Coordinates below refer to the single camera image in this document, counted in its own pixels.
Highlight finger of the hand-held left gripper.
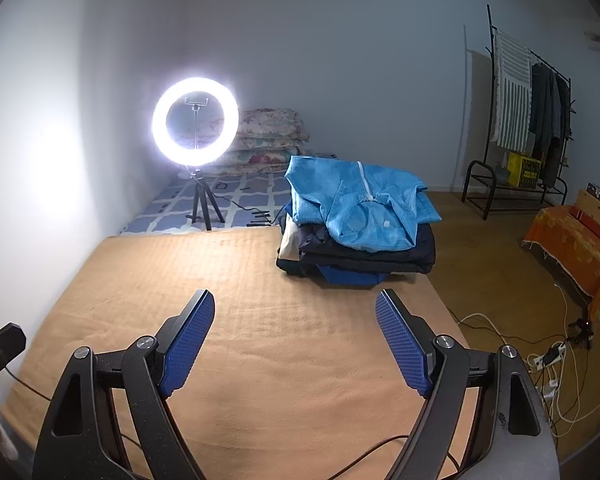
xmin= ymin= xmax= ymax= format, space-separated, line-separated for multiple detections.
xmin=0 ymin=324 xmax=27 ymax=378

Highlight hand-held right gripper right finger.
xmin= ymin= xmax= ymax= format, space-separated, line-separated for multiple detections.
xmin=375 ymin=288 xmax=543 ymax=480

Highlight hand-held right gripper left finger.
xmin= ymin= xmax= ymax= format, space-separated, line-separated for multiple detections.
xmin=32 ymin=288 xmax=216 ymax=480

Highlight light blue work coat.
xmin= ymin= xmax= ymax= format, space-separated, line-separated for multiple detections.
xmin=285 ymin=155 xmax=442 ymax=252

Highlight black clothes rack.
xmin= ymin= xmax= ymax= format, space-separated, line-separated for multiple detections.
xmin=462 ymin=5 xmax=577 ymax=220

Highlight dark hanging clothes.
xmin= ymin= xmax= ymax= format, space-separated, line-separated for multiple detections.
xmin=528 ymin=62 xmax=574 ymax=187

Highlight navy folded garment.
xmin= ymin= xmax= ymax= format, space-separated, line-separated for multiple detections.
xmin=297 ymin=221 xmax=437 ymax=276

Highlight black folded garment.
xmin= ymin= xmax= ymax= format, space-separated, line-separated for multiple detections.
xmin=276 ymin=257 xmax=331 ymax=280

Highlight black tripod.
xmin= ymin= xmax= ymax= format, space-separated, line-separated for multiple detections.
xmin=186 ymin=165 xmax=226 ymax=232

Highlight white folded garment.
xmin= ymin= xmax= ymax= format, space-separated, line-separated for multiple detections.
xmin=279 ymin=220 xmax=302 ymax=262

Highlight white power strip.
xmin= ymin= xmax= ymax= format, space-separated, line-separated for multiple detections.
xmin=527 ymin=342 xmax=567 ymax=367

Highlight blue patterned bed sheet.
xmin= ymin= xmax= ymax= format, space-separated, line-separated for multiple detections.
xmin=120 ymin=152 xmax=338 ymax=237

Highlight small black clamp stand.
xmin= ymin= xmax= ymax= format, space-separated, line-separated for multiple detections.
xmin=569 ymin=317 xmax=597 ymax=351

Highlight orange cloth covered seat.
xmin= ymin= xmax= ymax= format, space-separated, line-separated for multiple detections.
xmin=522 ymin=205 xmax=600 ymax=313

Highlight yellow plastic crate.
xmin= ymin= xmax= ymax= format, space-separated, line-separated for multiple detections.
xmin=507 ymin=152 xmax=543 ymax=189

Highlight red box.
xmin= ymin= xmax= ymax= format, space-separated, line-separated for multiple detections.
xmin=570 ymin=207 xmax=600 ymax=244

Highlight striped white towel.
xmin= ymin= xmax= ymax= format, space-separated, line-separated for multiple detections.
xmin=492 ymin=29 xmax=533 ymax=150

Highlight white ring light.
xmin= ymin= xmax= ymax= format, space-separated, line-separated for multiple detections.
xmin=152 ymin=76 xmax=240 ymax=167

